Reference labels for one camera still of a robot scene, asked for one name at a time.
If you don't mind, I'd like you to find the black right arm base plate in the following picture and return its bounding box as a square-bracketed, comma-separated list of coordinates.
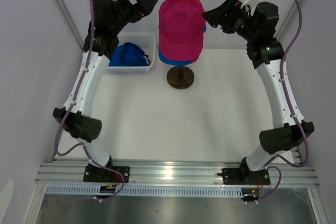
[216, 168, 270, 185]

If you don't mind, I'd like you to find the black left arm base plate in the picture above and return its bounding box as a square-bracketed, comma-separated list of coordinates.
[83, 164, 131, 183]

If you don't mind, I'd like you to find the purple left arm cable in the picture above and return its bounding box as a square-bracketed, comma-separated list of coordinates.
[54, 0, 125, 202]

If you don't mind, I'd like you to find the white slotted cable duct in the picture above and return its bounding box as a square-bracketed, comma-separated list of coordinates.
[46, 184, 243, 198]

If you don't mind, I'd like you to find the brown round mannequin stand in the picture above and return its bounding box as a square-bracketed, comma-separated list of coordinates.
[167, 66, 194, 90]

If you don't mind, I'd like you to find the white plastic mesh basket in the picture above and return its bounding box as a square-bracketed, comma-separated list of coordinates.
[106, 33, 156, 74]

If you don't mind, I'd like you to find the pink cap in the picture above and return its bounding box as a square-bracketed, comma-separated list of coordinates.
[183, 58, 198, 65]
[158, 0, 206, 62]

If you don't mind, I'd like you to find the aluminium mounting rail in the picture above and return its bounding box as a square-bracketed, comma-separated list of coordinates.
[35, 158, 320, 189]

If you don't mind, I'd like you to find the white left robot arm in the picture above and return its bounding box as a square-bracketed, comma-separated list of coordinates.
[53, 0, 158, 183]

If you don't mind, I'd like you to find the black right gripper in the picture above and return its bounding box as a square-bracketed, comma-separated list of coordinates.
[202, 0, 258, 42]

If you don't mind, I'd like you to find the blue cap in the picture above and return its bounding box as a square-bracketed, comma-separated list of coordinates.
[159, 23, 206, 66]
[109, 42, 151, 67]

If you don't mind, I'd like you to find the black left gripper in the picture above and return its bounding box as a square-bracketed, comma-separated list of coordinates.
[110, 0, 158, 35]

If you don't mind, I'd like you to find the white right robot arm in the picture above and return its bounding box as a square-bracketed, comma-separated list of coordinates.
[202, 0, 314, 184]

